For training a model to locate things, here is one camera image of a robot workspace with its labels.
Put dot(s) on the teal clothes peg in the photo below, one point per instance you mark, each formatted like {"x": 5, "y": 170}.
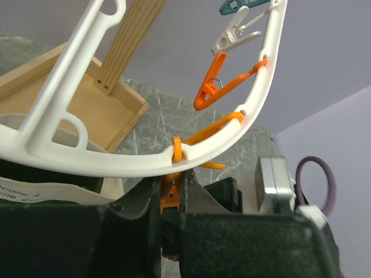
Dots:
{"x": 232, "y": 6}

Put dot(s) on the white plastic clip hanger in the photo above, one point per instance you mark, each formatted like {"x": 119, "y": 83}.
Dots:
{"x": 52, "y": 138}

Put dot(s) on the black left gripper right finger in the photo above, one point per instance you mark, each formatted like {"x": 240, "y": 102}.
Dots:
{"x": 218, "y": 243}

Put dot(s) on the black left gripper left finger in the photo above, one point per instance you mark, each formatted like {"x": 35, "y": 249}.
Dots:
{"x": 120, "y": 239}

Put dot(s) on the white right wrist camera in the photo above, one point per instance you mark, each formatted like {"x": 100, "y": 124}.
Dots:
{"x": 278, "y": 192}

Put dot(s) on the wooden drying rack stand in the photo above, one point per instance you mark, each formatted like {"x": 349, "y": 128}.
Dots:
{"x": 108, "y": 106}

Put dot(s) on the white clothes peg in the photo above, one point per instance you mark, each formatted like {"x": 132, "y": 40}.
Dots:
{"x": 237, "y": 33}

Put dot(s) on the olive green underwear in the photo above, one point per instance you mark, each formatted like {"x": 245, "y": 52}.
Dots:
{"x": 24, "y": 184}

